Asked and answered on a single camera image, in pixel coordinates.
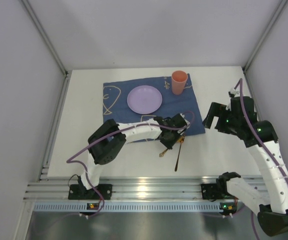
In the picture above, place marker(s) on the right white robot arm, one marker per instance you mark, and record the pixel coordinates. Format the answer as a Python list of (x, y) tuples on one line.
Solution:
[(260, 139)]

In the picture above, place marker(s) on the gold spoon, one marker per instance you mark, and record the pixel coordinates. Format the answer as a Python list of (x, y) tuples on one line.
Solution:
[(163, 153)]

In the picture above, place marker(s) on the orange plastic cup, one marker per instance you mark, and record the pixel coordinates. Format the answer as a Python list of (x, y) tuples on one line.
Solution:
[(178, 81)]

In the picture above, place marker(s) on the aluminium mounting rail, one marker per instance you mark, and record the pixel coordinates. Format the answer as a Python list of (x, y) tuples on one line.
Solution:
[(140, 189)]

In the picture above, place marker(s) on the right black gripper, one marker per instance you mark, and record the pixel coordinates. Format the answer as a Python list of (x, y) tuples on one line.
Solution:
[(219, 116)]

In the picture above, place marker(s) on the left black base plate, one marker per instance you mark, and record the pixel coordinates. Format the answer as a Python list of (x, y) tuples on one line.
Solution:
[(77, 192)]

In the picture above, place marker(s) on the purple plastic plate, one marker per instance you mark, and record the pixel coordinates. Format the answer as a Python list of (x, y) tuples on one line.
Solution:
[(144, 99)]

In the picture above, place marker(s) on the right aluminium frame post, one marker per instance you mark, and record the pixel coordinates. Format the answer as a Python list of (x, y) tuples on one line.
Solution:
[(281, 6)]

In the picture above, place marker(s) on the blue cloth placemat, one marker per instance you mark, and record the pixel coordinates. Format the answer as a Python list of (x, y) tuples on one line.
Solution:
[(115, 104)]

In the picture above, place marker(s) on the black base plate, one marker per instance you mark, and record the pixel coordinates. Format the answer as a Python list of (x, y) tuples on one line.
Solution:
[(211, 192), (77, 192)]

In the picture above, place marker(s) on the aluminium frame post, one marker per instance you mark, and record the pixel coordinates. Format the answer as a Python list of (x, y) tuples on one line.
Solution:
[(281, 6), (43, 34)]

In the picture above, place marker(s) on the copper fork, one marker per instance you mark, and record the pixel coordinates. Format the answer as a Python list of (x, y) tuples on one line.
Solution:
[(181, 141)]

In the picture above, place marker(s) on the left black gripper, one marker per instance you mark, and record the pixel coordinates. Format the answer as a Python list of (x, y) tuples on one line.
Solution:
[(175, 136)]

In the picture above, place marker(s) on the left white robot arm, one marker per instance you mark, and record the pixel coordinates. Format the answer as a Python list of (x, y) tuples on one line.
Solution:
[(107, 141)]

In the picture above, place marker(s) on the perforated cable duct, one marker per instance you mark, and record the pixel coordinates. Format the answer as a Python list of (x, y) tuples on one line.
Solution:
[(125, 207)]

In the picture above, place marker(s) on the left aluminium frame post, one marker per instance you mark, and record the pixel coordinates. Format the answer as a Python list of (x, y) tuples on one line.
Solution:
[(43, 34)]

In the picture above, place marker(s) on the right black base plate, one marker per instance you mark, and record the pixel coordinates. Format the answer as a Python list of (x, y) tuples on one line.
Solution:
[(211, 192)]

